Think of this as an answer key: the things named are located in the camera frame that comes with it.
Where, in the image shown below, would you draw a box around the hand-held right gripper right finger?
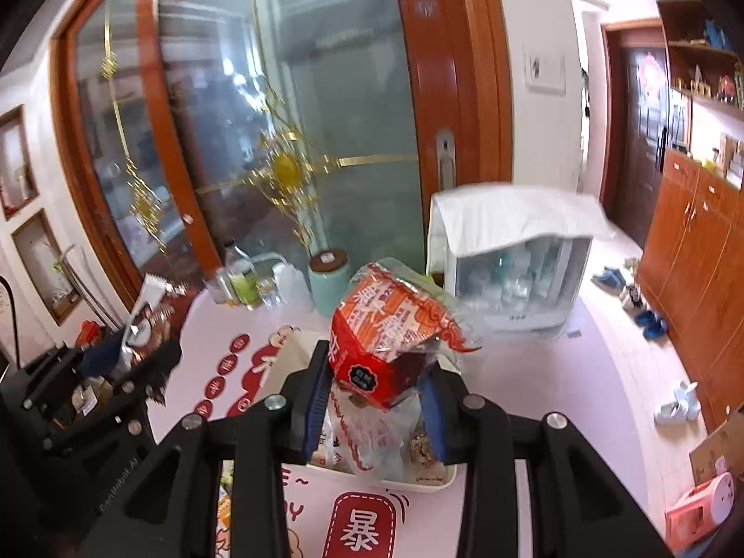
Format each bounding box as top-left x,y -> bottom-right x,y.
423,368 -> 676,558

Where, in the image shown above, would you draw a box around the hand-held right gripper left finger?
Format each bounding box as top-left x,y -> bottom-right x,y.
75,340 -> 333,558

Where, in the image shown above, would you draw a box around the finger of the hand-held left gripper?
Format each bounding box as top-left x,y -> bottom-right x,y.
125,336 -> 185,409

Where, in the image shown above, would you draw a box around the white brown snack packet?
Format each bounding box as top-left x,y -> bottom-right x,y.
119,275 -> 176,374

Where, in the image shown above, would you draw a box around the white plastic storage box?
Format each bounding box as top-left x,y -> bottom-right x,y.
270,331 -> 461,492

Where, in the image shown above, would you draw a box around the red clear snack bag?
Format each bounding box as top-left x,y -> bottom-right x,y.
328,258 -> 485,415

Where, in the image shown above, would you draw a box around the clear nut snack packet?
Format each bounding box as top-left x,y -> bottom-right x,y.
410,427 -> 438,467

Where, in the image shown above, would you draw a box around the clear red-print snack packet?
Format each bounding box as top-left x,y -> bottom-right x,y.
325,398 -> 409,481

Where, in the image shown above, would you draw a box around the clear bottle green label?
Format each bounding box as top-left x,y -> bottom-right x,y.
224,239 -> 263,306

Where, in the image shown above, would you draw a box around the teal canister brown lid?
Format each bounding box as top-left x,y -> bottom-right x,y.
308,249 -> 351,318

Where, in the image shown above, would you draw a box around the white squeeze bottle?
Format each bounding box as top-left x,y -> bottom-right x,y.
250,252 -> 313,310

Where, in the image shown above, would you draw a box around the white cabinet with cloth cover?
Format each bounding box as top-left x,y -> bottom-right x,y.
429,184 -> 615,336

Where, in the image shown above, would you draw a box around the blue shoes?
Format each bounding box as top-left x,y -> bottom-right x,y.
591,267 -> 667,339

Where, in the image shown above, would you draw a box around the white shoes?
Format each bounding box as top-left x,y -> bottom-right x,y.
655,382 -> 702,425

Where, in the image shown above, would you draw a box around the pink plastic item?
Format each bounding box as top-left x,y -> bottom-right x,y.
665,472 -> 737,553

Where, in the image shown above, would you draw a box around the cardboard box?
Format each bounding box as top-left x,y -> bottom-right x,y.
691,418 -> 744,487

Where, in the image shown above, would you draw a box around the wooden glass sliding door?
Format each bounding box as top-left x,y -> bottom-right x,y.
51,0 -> 513,315

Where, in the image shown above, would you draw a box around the wooden cabinet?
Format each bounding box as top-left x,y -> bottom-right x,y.
635,0 -> 744,432

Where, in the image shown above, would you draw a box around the brown wooden door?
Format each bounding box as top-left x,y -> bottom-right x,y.
601,20 -> 667,246

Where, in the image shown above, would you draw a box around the tall wall niche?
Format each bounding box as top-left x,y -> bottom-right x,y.
12,209 -> 83,326

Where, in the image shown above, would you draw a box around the small wall niche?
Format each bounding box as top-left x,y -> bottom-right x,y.
0,106 -> 39,221

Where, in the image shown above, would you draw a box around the white wall switch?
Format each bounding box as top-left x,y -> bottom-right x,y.
523,46 -> 566,94

